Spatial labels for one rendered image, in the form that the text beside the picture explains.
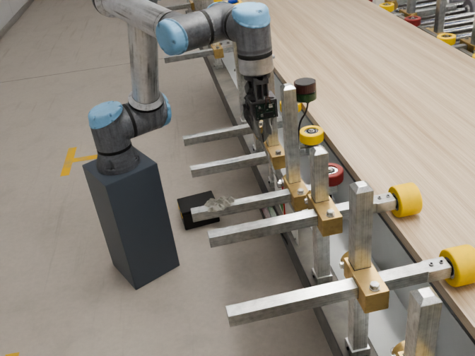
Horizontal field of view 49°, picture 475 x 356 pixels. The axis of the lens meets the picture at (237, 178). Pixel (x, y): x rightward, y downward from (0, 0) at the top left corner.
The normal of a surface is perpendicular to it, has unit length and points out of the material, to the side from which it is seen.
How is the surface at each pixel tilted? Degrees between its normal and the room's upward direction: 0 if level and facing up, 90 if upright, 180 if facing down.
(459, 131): 0
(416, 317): 90
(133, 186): 90
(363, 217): 90
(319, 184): 90
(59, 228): 0
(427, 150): 0
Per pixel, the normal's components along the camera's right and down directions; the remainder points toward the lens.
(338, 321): -0.11, -0.84
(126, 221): 0.61, 0.37
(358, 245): 0.19, 0.51
